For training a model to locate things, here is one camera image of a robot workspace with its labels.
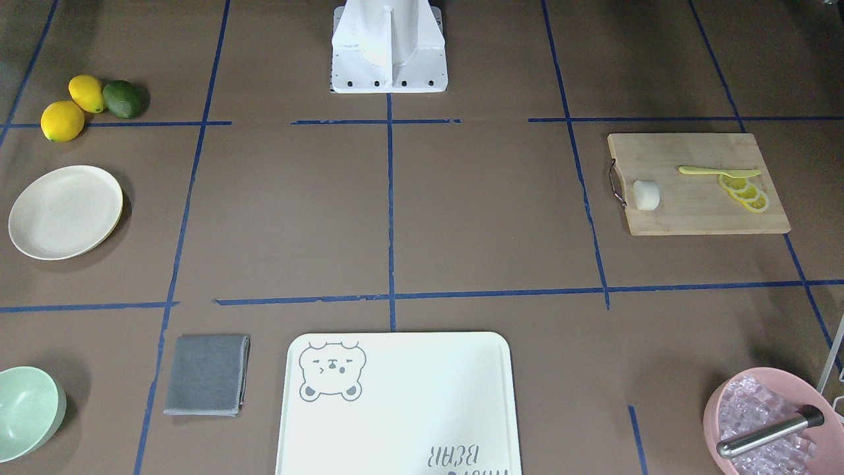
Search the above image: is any lemon slice middle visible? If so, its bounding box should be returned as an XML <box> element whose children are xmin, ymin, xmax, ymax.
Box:
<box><xmin>727</xmin><ymin>184</ymin><xmax>762</xmax><ymax>203</ymax></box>

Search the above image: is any mint green bowl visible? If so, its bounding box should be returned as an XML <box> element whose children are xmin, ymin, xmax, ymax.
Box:
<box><xmin>1</xmin><ymin>366</ymin><xmax>67</xmax><ymax>463</ymax></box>

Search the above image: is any green avocado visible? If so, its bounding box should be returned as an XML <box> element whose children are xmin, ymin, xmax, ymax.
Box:
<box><xmin>102</xmin><ymin>79</ymin><xmax>145</xmax><ymax>119</ymax></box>

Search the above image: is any white bear tray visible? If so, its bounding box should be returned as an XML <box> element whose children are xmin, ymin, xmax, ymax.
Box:
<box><xmin>275</xmin><ymin>331</ymin><xmax>524</xmax><ymax>474</ymax></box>

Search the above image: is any white steamed bun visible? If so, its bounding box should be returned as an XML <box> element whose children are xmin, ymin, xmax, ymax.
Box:
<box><xmin>632</xmin><ymin>180</ymin><xmax>661</xmax><ymax>211</ymax></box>

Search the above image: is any steel ice scoop handle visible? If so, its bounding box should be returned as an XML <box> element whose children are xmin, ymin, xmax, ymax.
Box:
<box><xmin>715</xmin><ymin>404</ymin><xmax>826</xmax><ymax>460</ymax></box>

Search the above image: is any yellow lemon outer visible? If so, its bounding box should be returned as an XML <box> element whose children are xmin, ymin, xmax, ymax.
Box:
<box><xmin>40</xmin><ymin>100</ymin><xmax>86</xmax><ymax>143</ymax></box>

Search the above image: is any grey folded cloth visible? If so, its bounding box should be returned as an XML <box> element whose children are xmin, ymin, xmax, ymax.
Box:
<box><xmin>163</xmin><ymin>334</ymin><xmax>251</xmax><ymax>417</ymax></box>

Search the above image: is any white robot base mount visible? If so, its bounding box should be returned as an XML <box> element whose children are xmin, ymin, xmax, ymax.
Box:
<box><xmin>330</xmin><ymin>1</ymin><xmax>448</xmax><ymax>94</ymax></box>

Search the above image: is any lemon slice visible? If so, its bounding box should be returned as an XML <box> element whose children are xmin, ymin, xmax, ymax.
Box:
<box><xmin>717</xmin><ymin>174</ymin><xmax>751</xmax><ymax>193</ymax></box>
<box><xmin>737</xmin><ymin>191</ymin><xmax>771</xmax><ymax>213</ymax></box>
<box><xmin>727</xmin><ymin>184</ymin><xmax>762</xmax><ymax>203</ymax></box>

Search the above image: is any bamboo cutting board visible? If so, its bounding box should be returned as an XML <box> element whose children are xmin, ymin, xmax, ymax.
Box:
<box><xmin>608</xmin><ymin>133</ymin><xmax>792</xmax><ymax>236</ymax></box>

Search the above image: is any white wire cup rack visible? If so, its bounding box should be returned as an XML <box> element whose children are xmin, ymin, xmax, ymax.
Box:
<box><xmin>815</xmin><ymin>317</ymin><xmax>843</xmax><ymax>420</ymax></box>

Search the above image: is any yellow-green plastic knife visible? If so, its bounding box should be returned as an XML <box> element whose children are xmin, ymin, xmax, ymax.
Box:
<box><xmin>677</xmin><ymin>165</ymin><xmax>762</xmax><ymax>179</ymax></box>

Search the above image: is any cream round plate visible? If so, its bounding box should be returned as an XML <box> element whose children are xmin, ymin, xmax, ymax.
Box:
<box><xmin>8</xmin><ymin>165</ymin><xmax>125</xmax><ymax>261</ymax></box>

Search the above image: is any yellow lemon near avocado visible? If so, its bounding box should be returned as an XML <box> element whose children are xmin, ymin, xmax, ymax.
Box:
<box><xmin>67</xmin><ymin>75</ymin><xmax>106</xmax><ymax>113</ymax></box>

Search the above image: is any pink bowl of ice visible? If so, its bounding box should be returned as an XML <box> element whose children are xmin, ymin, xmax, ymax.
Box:
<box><xmin>702</xmin><ymin>367</ymin><xmax>843</xmax><ymax>474</ymax></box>

